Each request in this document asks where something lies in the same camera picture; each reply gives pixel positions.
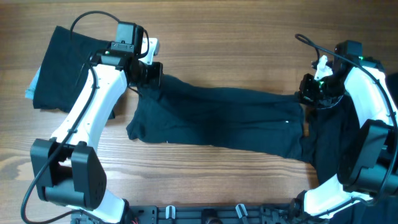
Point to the white folded cloth underneath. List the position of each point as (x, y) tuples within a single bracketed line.
[(29, 93)]

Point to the dark green t-shirt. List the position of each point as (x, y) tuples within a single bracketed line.
[(180, 113)]

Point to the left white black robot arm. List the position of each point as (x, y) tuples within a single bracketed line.
[(67, 171)]

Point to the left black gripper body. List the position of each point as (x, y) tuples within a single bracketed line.
[(148, 74)]

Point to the folded dark green garment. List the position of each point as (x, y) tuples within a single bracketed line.
[(62, 73)]

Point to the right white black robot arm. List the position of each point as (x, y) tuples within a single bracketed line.
[(367, 170)]

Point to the pile of dark clothes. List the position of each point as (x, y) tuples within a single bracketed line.
[(330, 133)]

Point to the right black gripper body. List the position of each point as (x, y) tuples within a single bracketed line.
[(306, 90)]

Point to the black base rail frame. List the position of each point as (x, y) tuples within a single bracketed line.
[(259, 214)]

